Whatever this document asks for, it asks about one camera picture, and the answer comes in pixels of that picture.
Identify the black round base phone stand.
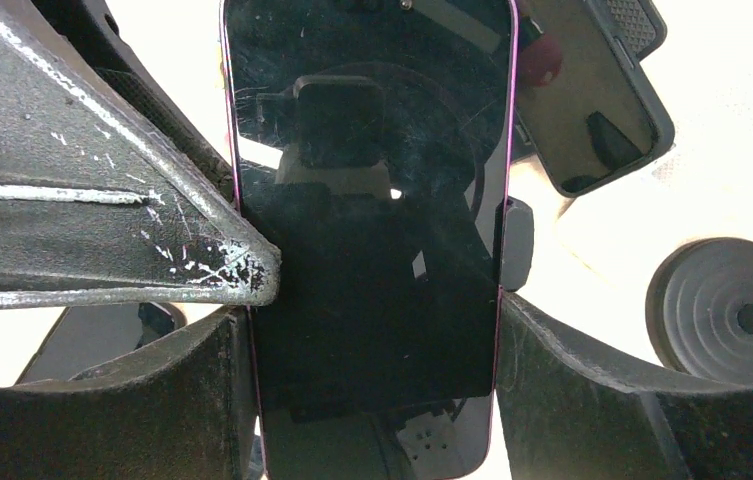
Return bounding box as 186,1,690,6
16,197,534,385

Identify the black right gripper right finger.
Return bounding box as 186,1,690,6
496,293,753,479

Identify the white silver phone stand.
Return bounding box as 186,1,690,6
556,0,753,290

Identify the black phone on folding stand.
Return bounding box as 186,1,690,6
517,1,675,198

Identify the black phone purple edge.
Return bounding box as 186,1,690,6
222,0,517,479

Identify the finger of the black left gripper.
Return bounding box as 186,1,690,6
0,1,281,309
33,0,235,202

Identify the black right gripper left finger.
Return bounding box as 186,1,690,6
0,307,257,479

